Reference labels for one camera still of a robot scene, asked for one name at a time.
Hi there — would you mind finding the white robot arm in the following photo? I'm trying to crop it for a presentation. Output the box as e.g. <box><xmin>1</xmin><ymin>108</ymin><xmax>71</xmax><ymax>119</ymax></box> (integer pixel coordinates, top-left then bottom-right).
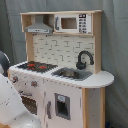
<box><xmin>0</xmin><ymin>51</ymin><xmax>41</xmax><ymax>128</ymax></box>

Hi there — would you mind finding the wooden toy kitchen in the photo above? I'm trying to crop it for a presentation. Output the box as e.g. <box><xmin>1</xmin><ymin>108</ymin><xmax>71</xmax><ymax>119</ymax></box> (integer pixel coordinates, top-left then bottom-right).
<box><xmin>9</xmin><ymin>10</ymin><xmax>114</xmax><ymax>128</ymax></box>

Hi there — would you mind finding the grey toy sink basin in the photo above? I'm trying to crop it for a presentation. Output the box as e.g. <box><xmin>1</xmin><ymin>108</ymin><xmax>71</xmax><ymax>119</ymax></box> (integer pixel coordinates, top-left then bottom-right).
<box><xmin>52</xmin><ymin>67</ymin><xmax>92</xmax><ymax>81</ymax></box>

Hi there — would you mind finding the black toy faucet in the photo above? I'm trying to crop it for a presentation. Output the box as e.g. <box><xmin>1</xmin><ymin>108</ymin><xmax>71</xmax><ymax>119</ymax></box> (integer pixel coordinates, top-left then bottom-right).
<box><xmin>76</xmin><ymin>50</ymin><xmax>94</xmax><ymax>70</ymax></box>

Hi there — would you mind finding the black toy stovetop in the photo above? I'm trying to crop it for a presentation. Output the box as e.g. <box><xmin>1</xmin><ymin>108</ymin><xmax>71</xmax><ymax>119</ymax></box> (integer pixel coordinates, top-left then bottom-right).
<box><xmin>19</xmin><ymin>61</ymin><xmax>56</xmax><ymax>73</ymax></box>

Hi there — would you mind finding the right red oven knob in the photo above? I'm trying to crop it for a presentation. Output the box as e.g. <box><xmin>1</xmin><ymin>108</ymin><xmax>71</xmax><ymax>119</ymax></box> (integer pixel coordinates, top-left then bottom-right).
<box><xmin>31</xmin><ymin>81</ymin><xmax>38</xmax><ymax>87</ymax></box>

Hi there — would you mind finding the grey ice dispenser panel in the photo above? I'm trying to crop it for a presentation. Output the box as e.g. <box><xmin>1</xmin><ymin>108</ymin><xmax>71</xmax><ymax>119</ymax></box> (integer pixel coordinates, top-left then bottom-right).
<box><xmin>55</xmin><ymin>93</ymin><xmax>71</xmax><ymax>120</ymax></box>

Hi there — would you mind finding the white fridge door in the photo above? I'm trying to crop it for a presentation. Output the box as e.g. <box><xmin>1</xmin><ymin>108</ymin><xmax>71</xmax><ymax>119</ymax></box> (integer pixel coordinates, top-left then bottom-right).
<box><xmin>44</xmin><ymin>81</ymin><xmax>83</xmax><ymax>128</ymax></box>

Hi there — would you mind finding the toy microwave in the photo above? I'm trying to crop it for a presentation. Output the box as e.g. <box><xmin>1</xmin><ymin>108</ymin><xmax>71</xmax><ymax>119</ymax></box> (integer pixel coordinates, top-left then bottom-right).
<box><xmin>55</xmin><ymin>14</ymin><xmax>92</xmax><ymax>33</ymax></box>

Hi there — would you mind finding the grey range hood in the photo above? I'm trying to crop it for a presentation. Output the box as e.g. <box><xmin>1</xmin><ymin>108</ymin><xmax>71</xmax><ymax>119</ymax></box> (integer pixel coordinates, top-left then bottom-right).
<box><xmin>25</xmin><ymin>14</ymin><xmax>54</xmax><ymax>34</ymax></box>

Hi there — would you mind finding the toy oven door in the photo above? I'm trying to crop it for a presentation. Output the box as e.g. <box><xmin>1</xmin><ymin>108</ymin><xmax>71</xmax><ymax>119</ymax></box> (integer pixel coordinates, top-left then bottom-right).
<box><xmin>20</xmin><ymin>92</ymin><xmax>37</xmax><ymax>114</ymax></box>

